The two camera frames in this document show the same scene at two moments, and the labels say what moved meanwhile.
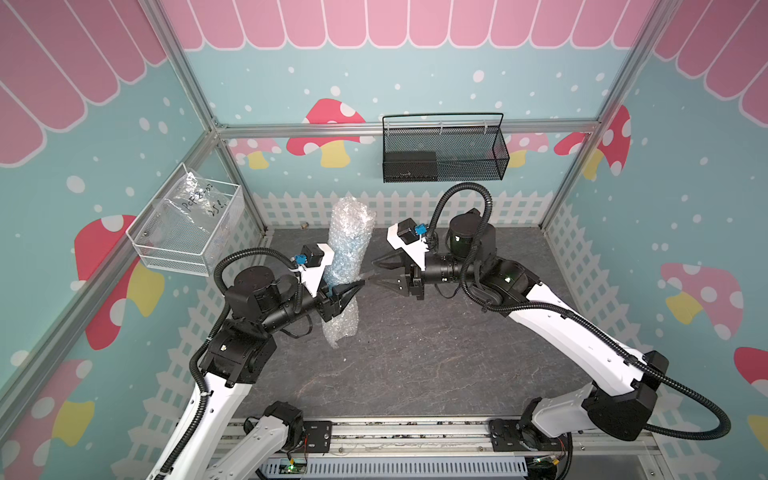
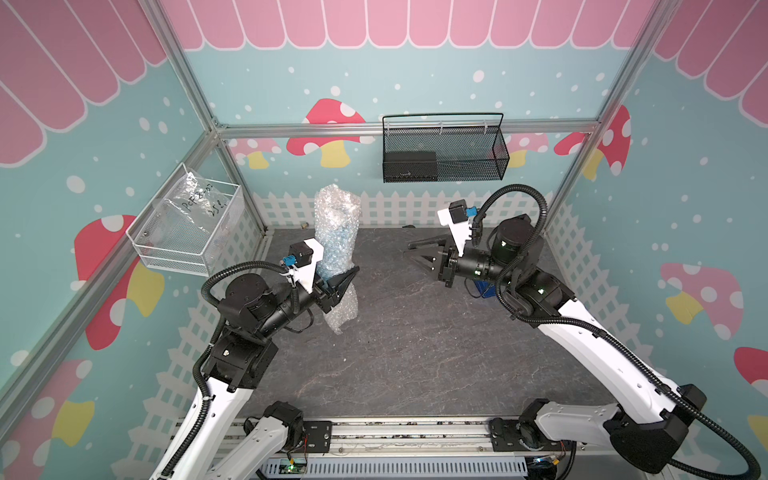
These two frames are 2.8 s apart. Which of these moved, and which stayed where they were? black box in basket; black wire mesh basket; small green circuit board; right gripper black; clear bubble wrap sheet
Moved: right gripper black; clear bubble wrap sheet
Stayed: small green circuit board; black wire mesh basket; black box in basket
